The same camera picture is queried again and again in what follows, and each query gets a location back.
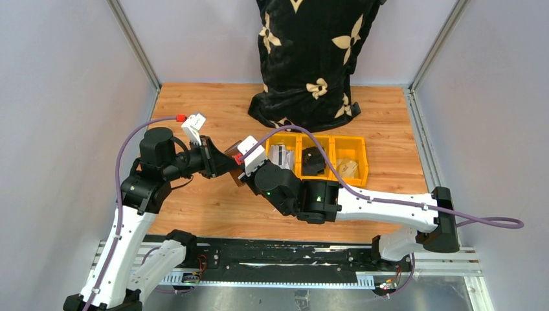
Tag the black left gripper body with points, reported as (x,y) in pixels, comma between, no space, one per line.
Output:
(205,148)

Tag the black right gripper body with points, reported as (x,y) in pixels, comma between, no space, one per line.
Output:
(250,180)

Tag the brown leather card holder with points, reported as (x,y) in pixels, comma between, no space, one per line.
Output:
(235,173)

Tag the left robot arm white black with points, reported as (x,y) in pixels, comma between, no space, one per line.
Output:
(163,159)

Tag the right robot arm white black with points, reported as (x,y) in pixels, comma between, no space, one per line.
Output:
(426,220)

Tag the black VIP cards pile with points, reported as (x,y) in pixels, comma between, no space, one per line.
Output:
(313,163)

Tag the yellow bin right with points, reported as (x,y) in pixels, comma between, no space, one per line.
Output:
(353,147)

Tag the black floral blanket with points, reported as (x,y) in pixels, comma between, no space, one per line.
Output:
(308,52)

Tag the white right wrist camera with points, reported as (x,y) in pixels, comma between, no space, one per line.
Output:
(253,152)

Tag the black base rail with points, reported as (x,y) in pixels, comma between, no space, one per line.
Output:
(287,262)

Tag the aluminium frame rail left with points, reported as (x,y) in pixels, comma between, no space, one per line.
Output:
(132,38)

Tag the aluminium frame rail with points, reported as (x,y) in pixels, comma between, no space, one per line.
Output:
(132,38)
(421,134)

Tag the aluminium frame rail right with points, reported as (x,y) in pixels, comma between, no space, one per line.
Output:
(421,134)

